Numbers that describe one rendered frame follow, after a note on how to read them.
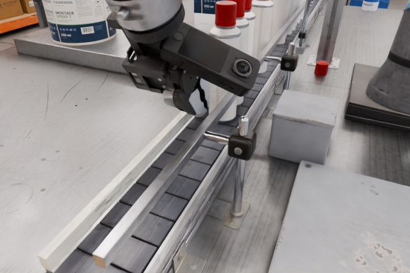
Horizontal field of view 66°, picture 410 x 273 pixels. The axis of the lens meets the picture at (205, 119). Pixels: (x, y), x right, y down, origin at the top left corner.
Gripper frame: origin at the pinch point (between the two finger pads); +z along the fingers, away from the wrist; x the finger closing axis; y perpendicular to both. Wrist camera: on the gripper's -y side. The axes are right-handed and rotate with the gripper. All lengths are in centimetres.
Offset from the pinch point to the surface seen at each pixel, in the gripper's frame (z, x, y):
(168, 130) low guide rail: -0.7, 5.2, 4.2
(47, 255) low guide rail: -12.6, 25.8, 4.1
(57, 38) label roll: 17, -22, 61
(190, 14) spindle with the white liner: 20, -40, 24
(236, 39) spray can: -5.0, -10.8, -2.4
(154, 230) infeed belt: -5.1, 19.8, -2.2
